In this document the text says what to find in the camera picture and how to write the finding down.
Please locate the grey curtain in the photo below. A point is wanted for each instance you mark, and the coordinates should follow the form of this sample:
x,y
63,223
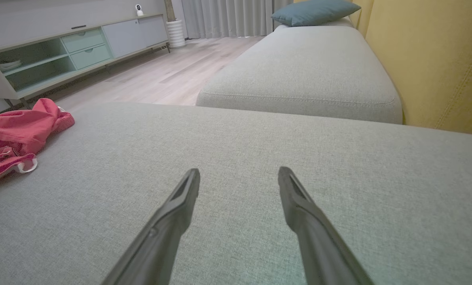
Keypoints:
x,y
228,18

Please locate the blue throw pillow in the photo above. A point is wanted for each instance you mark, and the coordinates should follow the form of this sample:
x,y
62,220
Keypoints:
x,y
315,12

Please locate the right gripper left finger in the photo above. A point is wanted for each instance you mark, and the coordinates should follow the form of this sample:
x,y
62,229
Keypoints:
x,y
168,225

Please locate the red basketball shorts white trim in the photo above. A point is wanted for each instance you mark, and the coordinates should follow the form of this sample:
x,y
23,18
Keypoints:
x,y
18,126

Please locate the white and green TV cabinet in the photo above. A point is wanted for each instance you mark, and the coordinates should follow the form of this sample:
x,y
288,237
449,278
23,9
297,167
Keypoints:
x,y
129,37

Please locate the white security camera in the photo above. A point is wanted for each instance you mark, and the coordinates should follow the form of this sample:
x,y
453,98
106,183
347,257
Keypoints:
x,y
139,9

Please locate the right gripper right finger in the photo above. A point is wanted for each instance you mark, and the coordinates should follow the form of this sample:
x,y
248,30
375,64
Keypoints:
x,y
319,237

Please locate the white ribbed plant pot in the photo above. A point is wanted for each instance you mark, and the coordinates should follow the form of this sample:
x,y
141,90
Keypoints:
x,y
175,33

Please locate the yellow sofa backrest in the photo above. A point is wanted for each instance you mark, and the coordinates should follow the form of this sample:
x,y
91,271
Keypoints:
x,y
429,59

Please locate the large grey sofa seat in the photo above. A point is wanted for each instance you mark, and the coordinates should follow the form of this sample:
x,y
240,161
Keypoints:
x,y
236,138

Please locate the white plate in cabinet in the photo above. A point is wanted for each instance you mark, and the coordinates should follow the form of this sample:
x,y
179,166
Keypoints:
x,y
9,65

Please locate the small grey sofa seat cushion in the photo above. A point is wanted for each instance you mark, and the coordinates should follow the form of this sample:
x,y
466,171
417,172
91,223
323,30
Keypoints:
x,y
299,71

